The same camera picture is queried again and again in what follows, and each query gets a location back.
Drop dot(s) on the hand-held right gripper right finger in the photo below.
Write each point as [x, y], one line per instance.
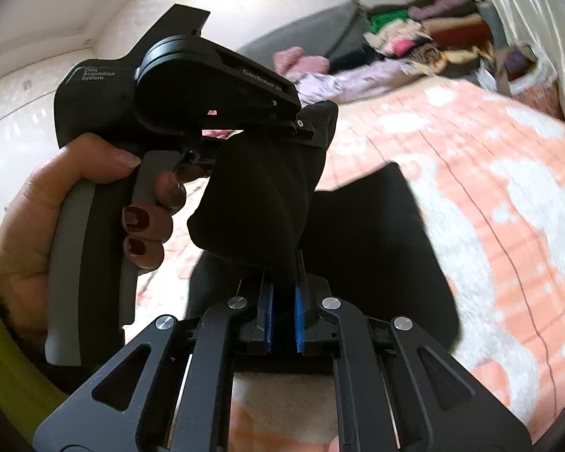
[299, 320]

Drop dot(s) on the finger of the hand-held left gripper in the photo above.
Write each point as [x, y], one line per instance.
[318, 125]

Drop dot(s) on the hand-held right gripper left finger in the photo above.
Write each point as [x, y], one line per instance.
[268, 320]

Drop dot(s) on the black garment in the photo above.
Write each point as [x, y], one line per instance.
[381, 245]

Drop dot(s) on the pile of folded clothes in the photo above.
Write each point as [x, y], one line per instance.
[452, 33]

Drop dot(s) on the white bag with clothes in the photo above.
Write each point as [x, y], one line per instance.
[518, 63]

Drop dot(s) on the person's left hand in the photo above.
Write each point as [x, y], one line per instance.
[28, 245]

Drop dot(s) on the lilac floral garment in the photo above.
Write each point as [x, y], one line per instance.
[358, 80]

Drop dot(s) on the pink fluffy garment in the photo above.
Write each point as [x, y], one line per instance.
[301, 62]

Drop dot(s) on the grey pillow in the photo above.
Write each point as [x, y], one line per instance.
[320, 28]

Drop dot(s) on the orange white patterned blanket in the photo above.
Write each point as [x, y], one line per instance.
[499, 245]

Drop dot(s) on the white curtain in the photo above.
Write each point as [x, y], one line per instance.
[546, 19]

